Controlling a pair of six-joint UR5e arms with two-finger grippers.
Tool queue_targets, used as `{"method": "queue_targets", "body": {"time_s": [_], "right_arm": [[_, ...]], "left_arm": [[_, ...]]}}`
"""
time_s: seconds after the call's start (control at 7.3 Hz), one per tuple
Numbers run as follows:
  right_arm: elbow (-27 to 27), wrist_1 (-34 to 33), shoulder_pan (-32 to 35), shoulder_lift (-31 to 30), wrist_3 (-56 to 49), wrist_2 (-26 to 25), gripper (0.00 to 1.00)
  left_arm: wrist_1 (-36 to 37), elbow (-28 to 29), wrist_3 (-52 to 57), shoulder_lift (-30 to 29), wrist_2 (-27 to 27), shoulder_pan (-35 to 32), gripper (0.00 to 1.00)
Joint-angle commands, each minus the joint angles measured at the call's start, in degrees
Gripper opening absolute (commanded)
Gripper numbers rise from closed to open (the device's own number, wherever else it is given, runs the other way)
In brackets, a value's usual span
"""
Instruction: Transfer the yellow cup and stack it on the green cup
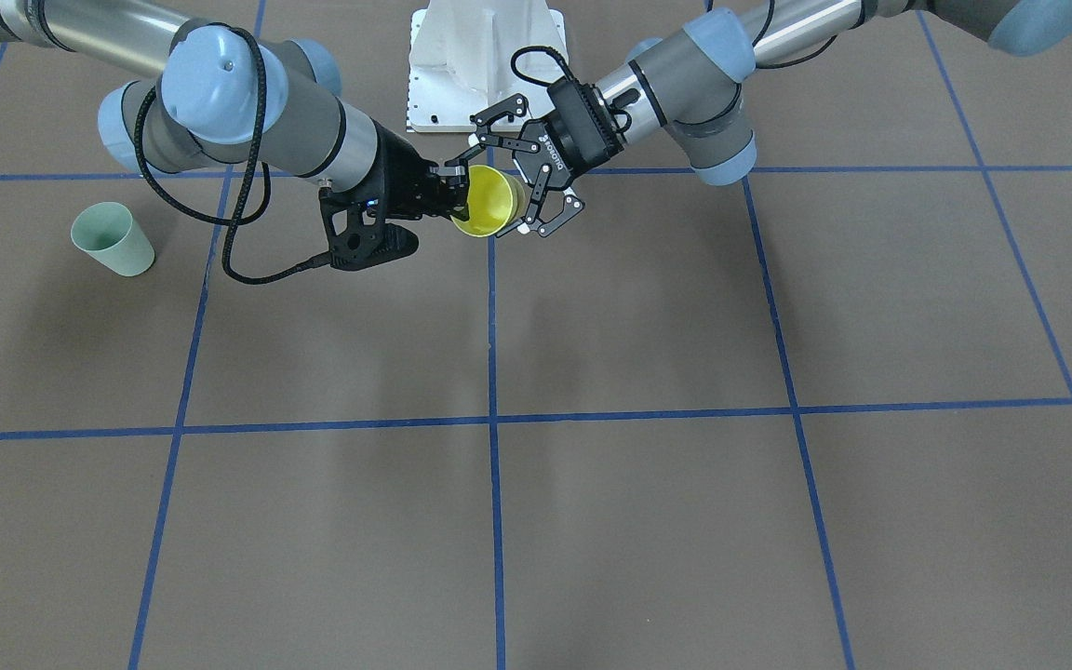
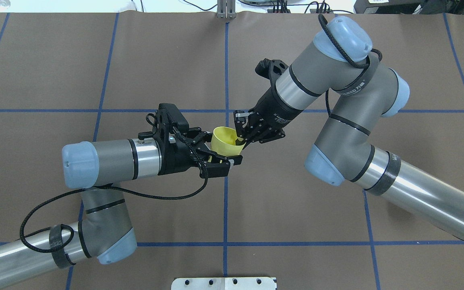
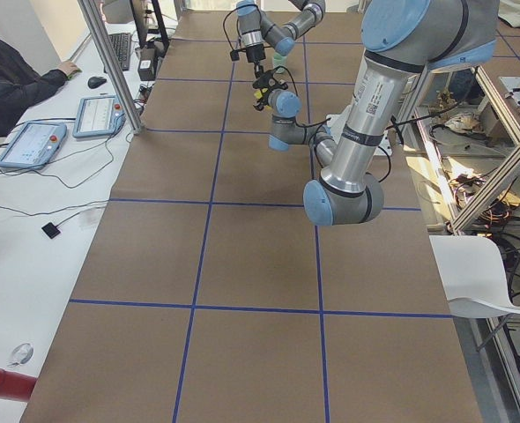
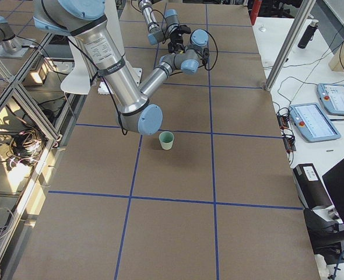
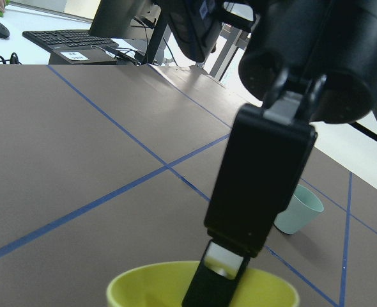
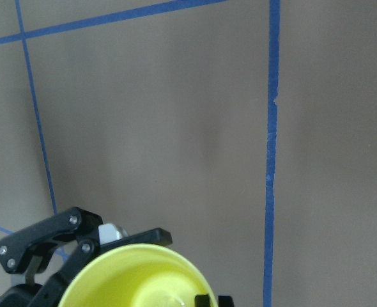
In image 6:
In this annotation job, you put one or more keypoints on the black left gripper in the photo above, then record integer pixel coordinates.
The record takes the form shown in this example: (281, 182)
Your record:
(28, 252)

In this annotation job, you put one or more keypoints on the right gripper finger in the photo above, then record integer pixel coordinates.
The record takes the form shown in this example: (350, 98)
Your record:
(206, 300)

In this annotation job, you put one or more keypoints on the yellow plastic cup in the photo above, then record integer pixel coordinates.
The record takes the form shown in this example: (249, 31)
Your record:
(137, 275)

